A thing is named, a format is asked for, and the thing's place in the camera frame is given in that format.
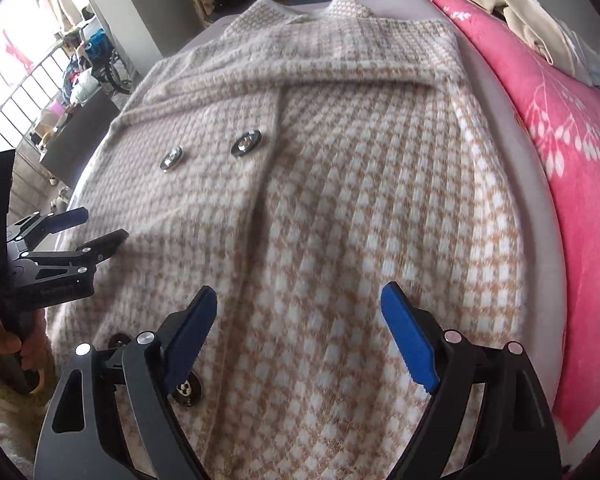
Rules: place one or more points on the beige white houndstooth coat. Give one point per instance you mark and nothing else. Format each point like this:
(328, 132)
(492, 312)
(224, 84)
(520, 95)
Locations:
(330, 185)

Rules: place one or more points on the grey blue garment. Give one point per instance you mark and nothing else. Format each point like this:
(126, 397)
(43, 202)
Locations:
(597, 67)

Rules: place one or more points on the person's left hand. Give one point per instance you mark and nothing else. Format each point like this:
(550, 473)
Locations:
(5, 342)

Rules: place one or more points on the wheelchair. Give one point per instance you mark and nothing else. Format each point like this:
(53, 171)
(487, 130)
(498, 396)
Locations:
(112, 67)

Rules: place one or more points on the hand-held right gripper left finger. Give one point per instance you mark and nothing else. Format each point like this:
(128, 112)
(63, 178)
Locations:
(190, 330)

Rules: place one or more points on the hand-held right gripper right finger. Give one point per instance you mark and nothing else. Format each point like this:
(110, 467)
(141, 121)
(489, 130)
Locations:
(410, 340)

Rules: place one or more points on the metal window railing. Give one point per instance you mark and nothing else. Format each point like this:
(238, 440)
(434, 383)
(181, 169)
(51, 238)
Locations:
(30, 72)

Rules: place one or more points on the white fluffy robe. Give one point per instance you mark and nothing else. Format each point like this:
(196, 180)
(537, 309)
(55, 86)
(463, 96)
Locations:
(10, 430)

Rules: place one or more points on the white plastic bag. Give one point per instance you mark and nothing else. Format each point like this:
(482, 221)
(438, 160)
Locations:
(85, 87)

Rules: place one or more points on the beige hanging coat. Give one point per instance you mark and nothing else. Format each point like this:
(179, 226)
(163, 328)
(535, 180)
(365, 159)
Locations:
(60, 5)

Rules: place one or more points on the red hanging garment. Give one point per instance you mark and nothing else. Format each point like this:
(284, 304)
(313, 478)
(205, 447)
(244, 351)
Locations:
(17, 50)

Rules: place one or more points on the dark grey cabinet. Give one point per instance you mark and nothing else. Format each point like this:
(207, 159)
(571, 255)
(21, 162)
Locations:
(80, 145)

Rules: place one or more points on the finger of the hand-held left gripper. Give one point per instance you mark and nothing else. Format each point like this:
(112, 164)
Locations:
(105, 245)
(67, 218)

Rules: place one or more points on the beige garment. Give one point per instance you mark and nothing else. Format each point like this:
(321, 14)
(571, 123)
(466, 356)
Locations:
(525, 25)

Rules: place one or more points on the pink floral blanket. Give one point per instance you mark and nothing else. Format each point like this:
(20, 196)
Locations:
(580, 210)

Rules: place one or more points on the pink plastic bucket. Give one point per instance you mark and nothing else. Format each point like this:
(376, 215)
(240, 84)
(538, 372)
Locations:
(58, 110)

